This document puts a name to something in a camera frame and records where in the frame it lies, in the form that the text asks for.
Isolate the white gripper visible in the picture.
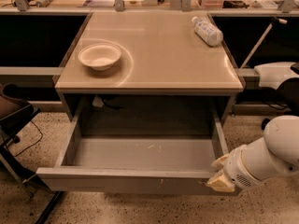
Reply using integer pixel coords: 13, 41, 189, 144
206, 144, 265, 193

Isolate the grey top drawer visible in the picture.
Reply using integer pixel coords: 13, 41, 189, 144
37, 105, 228, 195

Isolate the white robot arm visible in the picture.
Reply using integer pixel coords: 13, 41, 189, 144
206, 115, 299, 192

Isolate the beige cabinet with glossy top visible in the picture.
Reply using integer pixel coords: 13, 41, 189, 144
55, 10, 243, 122

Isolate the black office chair base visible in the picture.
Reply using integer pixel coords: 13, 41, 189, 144
261, 119, 271, 130

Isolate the clear plastic water bottle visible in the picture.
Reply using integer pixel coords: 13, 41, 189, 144
192, 17, 223, 47

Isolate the white paper bowl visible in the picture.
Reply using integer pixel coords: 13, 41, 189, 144
78, 43, 121, 71

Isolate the dark chair at left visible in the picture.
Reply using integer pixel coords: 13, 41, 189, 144
0, 82, 64, 224

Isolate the black floor cable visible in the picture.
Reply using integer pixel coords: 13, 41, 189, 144
12, 119, 45, 158

